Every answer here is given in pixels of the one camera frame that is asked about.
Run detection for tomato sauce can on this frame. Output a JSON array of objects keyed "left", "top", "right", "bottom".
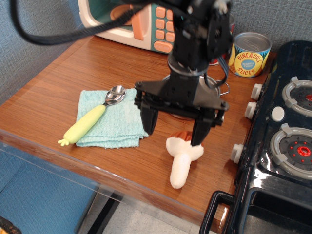
[{"left": 210, "top": 13, "right": 235, "bottom": 65}]

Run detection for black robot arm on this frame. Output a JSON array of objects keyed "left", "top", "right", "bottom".
[{"left": 135, "top": 0, "right": 233, "bottom": 146}]

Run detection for plush white brown mushroom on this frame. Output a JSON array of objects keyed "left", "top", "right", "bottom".
[{"left": 166, "top": 131, "right": 204, "bottom": 189}]

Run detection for spoon with yellow handle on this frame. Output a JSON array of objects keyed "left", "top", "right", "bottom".
[{"left": 58, "top": 85, "right": 126, "bottom": 146}]

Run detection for toy microwave teal and cream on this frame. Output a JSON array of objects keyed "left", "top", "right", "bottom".
[{"left": 78, "top": 0, "right": 175, "bottom": 54}]

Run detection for light blue folded cloth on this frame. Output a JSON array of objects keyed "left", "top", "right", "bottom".
[{"left": 76, "top": 88, "right": 148, "bottom": 149}]

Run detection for black toy stove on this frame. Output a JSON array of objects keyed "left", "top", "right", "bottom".
[{"left": 200, "top": 40, "right": 312, "bottom": 234}]

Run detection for orange object bottom left corner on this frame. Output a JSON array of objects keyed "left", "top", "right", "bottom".
[{"left": 0, "top": 217, "right": 21, "bottom": 234}]

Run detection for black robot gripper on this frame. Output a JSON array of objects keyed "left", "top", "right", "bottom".
[{"left": 135, "top": 68, "right": 229, "bottom": 146}]

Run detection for small stainless steel pot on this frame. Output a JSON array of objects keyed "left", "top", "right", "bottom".
[{"left": 160, "top": 73, "right": 231, "bottom": 120}]

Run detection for pineapple slices can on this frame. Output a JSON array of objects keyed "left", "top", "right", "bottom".
[{"left": 228, "top": 32, "right": 272, "bottom": 78}]

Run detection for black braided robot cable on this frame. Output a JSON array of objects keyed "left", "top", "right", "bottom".
[{"left": 9, "top": 0, "right": 147, "bottom": 46}]

